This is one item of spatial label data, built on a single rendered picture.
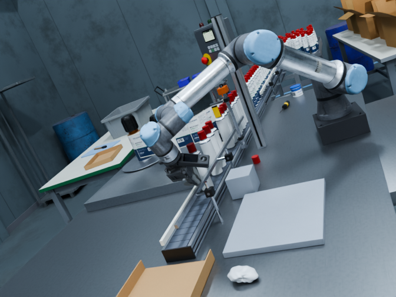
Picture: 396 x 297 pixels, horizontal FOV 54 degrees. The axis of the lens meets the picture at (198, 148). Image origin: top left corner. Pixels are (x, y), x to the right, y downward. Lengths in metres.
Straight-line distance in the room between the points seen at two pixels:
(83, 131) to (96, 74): 1.22
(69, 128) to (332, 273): 5.81
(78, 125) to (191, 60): 2.15
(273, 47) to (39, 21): 6.46
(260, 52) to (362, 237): 0.69
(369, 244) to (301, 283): 0.21
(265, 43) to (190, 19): 5.31
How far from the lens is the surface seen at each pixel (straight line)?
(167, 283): 1.24
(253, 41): 1.40
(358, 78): 1.64
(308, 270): 1.07
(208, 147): 1.65
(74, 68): 7.44
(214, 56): 1.93
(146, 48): 6.90
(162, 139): 1.32
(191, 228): 1.36
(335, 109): 1.77
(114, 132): 3.95
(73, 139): 6.57
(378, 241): 1.12
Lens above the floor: 1.48
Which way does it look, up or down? 16 degrees down
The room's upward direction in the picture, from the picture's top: 22 degrees counter-clockwise
